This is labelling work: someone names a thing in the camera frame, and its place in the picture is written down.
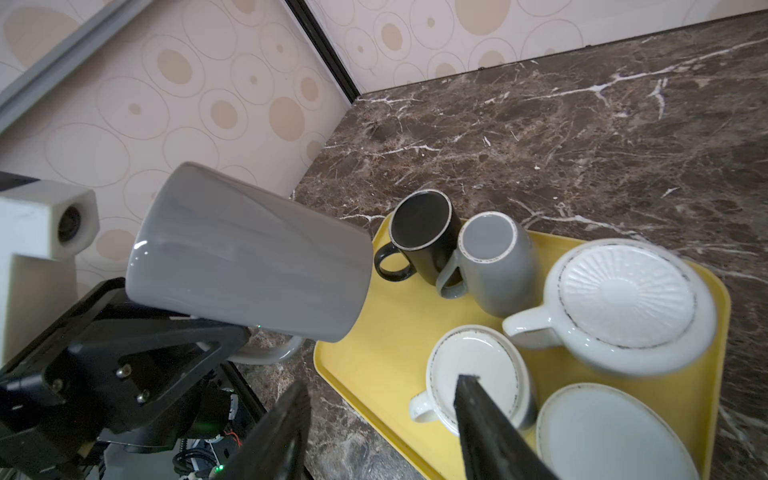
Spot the white ribbed-bottom mug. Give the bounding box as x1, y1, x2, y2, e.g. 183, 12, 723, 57
502, 238, 718, 377

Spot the black corner frame post left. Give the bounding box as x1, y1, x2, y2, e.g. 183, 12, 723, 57
283, 0, 360, 103

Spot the small grey mug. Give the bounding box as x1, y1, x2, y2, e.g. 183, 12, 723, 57
436, 211, 541, 318

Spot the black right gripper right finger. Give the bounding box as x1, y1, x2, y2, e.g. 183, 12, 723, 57
454, 375, 556, 479

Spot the tall grey mug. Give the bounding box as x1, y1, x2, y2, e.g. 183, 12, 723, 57
126, 162, 373, 365

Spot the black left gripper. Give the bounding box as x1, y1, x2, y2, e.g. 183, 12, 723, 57
1, 281, 249, 479

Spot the black mug white bottom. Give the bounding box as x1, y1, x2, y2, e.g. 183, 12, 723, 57
535, 383, 700, 479

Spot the aluminium rail left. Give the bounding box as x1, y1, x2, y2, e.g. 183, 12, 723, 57
1, 0, 151, 131

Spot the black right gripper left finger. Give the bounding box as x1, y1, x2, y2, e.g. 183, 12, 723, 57
209, 381, 311, 479

